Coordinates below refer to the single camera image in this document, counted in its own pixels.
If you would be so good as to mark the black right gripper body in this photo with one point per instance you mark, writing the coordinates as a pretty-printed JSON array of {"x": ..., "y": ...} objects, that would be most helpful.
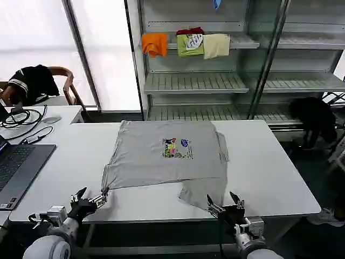
[{"x": 233, "y": 214}]

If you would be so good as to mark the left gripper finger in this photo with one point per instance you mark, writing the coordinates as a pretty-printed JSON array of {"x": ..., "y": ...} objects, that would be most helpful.
[
  {"x": 98, "y": 201},
  {"x": 80, "y": 193}
]

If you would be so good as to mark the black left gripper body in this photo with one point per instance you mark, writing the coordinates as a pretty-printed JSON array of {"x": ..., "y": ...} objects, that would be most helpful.
[{"x": 81, "y": 209}]

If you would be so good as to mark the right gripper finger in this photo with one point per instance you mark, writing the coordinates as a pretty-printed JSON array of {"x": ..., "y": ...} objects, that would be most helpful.
[
  {"x": 214, "y": 208},
  {"x": 235, "y": 199}
]

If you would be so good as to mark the grey printed shirt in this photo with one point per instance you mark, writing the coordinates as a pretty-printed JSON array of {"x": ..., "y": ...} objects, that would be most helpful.
[{"x": 161, "y": 167}]

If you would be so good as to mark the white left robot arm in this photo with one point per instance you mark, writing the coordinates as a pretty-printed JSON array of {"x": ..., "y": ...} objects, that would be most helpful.
[{"x": 48, "y": 245}]

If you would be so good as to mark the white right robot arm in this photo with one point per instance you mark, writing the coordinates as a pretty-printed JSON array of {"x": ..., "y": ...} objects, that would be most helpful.
[{"x": 256, "y": 226}]

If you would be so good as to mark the dark grey laptop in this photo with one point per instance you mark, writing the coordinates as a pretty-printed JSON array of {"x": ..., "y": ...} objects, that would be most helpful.
[{"x": 27, "y": 167}]

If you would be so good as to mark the small grey adapter dongle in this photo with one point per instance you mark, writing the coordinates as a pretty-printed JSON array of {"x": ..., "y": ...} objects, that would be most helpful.
[{"x": 33, "y": 139}]

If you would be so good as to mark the grey computer mouse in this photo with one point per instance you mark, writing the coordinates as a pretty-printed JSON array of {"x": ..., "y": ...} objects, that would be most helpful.
[{"x": 51, "y": 119}]

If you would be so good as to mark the white sneaker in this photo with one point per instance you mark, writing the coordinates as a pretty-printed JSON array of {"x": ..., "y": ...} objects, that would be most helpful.
[{"x": 326, "y": 215}]

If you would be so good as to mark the wooden chair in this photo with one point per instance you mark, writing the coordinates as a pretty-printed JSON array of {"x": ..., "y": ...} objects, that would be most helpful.
[{"x": 68, "y": 81}]

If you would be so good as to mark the black jacket with white stripe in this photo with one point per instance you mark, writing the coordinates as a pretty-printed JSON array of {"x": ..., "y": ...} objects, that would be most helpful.
[{"x": 32, "y": 81}]

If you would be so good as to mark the grey shelf rack with clothes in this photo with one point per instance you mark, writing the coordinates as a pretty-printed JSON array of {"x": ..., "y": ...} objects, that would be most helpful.
[{"x": 194, "y": 83}]

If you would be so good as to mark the empty grey shelf rack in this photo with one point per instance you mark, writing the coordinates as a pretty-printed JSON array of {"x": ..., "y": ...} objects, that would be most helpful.
[{"x": 296, "y": 81}]

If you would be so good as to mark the metal table frame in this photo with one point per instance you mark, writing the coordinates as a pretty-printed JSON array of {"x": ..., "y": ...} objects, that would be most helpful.
[{"x": 134, "y": 249}]

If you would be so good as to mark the grey window frame post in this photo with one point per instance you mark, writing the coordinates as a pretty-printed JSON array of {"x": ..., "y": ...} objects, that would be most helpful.
[{"x": 81, "y": 54}]

